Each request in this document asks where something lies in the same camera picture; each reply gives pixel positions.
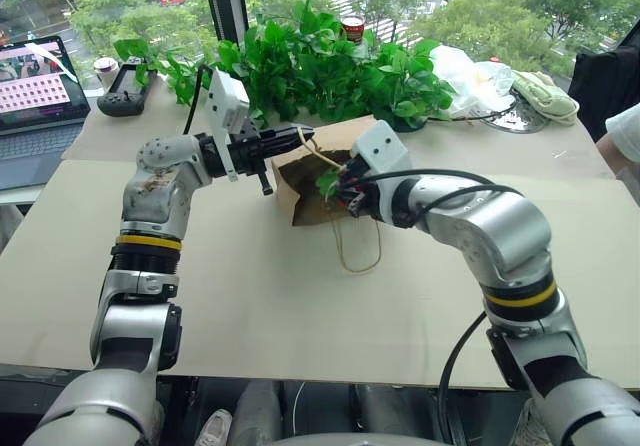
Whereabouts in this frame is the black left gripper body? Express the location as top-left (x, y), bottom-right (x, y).
top-left (227, 124), bottom-right (275, 197)

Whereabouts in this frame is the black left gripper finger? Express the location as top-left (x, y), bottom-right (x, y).
top-left (260, 138), bottom-right (312, 156)
top-left (259, 125), bottom-right (316, 143)

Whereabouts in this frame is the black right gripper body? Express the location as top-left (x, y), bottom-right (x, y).
top-left (355, 164), bottom-right (387, 220)

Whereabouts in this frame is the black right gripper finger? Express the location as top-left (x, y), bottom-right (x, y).
top-left (341, 155), bottom-right (372, 179)
top-left (335, 182), bottom-right (367, 219)

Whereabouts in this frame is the green plush toy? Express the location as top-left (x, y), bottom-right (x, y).
top-left (314, 164), bottom-right (347, 201)

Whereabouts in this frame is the brown paper bag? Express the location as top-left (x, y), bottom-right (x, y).
top-left (271, 114), bottom-right (387, 274)

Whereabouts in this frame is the white plastic bag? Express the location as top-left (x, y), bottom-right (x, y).
top-left (428, 43), bottom-right (517, 121)

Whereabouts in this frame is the black bag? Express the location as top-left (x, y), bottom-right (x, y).
top-left (567, 29), bottom-right (640, 143)

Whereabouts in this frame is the green leafy plant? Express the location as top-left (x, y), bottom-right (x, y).
top-left (112, 0), bottom-right (455, 133)

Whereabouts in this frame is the red can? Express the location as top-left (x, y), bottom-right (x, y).
top-left (340, 15), bottom-right (366, 47)

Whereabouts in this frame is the black handheld game console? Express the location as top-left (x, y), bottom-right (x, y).
top-left (95, 57), bottom-right (158, 118)

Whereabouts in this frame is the black window pillar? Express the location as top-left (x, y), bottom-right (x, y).
top-left (198, 0), bottom-right (247, 43)

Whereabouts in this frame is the white paper cup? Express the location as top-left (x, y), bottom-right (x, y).
top-left (93, 56), bottom-right (121, 90)

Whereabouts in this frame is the round metal plate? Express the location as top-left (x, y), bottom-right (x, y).
top-left (478, 89), bottom-right (550, 135)

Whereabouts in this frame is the pale green folded cloth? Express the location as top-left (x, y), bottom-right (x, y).
top-left (510, 69), bottom-right (581, 127)

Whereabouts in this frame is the grey laptop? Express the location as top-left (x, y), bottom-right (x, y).
top-left (0, 35), bottom-right (92, 192)

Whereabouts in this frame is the grey rounded leg shape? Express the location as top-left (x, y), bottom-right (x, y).
top-left (230, 379), bottom-right (284, 440)

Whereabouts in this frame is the person in white sleeve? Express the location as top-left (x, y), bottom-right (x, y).
top-left (593, 99), bottom-right (640, 200)

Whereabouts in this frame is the white shoe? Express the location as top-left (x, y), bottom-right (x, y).
top-left (193, 407), bottom-right (235, 446)

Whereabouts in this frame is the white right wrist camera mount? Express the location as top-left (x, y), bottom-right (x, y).
top-left (348, 119), bottom-right (412, 177)

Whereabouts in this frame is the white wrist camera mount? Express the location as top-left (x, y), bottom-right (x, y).
top-left (208, 68), bottom-right (251, 183)
top-left (348, 119), bottom-right (412, 177)

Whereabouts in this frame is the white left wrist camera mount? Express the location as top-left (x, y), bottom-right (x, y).
top-left (208, 68), bottom-right (251, 183)

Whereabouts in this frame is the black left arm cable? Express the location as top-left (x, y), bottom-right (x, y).
top-left (181, 64), bottom-right (217, 136)

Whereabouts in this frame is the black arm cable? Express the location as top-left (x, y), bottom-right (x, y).
top-left (181, 64), bottom-right (217, 136)
top-left (438, 309), bottom-right (490, 446)

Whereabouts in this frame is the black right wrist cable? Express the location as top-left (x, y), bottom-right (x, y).
top-left (340, 168), bottom-right (524, 217)

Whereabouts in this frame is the black right upper arm cable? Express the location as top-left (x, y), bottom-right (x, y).
top-left (438, 309), bottom-right (490, 446)

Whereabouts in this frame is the thin white cable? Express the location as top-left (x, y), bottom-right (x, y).
top-left (291, 379), bottom-right (307, 437)

